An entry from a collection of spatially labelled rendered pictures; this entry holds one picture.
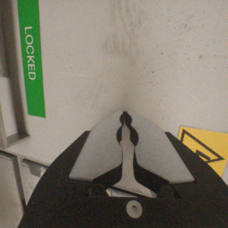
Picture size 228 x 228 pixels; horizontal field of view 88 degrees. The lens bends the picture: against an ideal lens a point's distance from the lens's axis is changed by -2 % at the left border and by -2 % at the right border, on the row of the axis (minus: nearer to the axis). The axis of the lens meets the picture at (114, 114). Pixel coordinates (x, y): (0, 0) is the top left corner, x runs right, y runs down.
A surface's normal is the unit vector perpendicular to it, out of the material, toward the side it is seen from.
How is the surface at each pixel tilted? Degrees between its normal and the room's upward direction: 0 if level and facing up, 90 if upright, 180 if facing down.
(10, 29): 90
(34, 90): 90
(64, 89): 90
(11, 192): 90
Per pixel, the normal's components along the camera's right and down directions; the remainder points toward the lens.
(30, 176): -0.29, 0.23
